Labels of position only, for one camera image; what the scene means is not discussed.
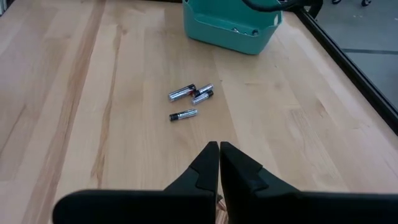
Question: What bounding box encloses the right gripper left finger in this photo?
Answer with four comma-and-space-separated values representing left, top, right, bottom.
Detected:
52, 141, 220, 224

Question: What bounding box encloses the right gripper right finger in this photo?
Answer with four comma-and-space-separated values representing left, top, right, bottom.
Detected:
220, 141, 398, 224

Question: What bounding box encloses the silver black-ended battery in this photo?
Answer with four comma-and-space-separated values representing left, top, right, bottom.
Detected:
191, 90, 215, 106
168, 83, 197, 103
169, 108, 198, 123
194, 82, 215, 96

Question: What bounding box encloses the green plastic bin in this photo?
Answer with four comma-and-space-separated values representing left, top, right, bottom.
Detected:
182, 0, 284, 56

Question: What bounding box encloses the black metal table frame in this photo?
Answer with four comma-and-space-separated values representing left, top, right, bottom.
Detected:
292, 0, 398, 135

